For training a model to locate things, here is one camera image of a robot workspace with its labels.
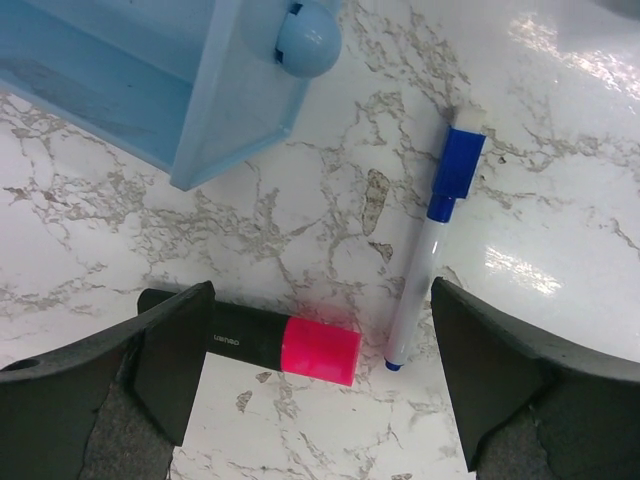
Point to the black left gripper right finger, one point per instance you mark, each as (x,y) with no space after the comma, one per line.
(529,404)

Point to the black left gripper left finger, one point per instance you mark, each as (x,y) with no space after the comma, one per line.
(113,405)

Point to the black pink highlighter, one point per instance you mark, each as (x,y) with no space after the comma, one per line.
(300,345)

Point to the white blue marker pen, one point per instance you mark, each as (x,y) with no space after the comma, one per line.
(452,180)

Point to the light blue drawer bin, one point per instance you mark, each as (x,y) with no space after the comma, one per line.
(190,87)

